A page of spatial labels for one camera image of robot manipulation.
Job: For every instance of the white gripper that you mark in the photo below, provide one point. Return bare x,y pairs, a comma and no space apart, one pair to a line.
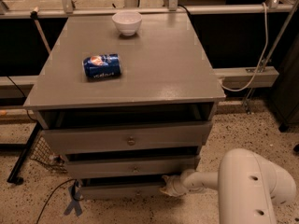
178,184

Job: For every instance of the grey bottom drawer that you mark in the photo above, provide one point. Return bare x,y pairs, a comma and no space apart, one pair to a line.
122,187

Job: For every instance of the grey drawer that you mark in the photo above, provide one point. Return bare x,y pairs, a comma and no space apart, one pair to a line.
127,167
121,138
122,187

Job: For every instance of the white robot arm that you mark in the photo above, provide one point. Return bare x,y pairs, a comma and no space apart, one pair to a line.
249,187

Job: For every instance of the grey middle drawer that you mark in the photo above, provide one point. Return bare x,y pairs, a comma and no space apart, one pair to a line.
127,167

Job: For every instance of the grey top drawer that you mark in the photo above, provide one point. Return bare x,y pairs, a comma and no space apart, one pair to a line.
121,138

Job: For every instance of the grey drawer cabinet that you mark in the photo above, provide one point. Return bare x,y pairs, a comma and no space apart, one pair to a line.
165,78

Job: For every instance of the blue tape cross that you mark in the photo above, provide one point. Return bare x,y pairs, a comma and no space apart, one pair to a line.
74,205

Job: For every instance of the thin metal stand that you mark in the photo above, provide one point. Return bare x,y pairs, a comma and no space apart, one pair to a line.
262,65

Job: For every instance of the white bowl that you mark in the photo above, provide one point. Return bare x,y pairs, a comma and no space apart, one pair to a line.
127,22

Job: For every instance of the wooden stick with black tip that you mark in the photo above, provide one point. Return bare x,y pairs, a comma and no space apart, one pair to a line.
34,17

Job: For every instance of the wire mesh basket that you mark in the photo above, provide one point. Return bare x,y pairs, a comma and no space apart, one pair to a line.
43,155

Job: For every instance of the grey metal rail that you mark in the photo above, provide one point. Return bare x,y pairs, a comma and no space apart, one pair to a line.
246,77

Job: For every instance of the black metal frame leg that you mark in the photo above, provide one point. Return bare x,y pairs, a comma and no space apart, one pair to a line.
14,177

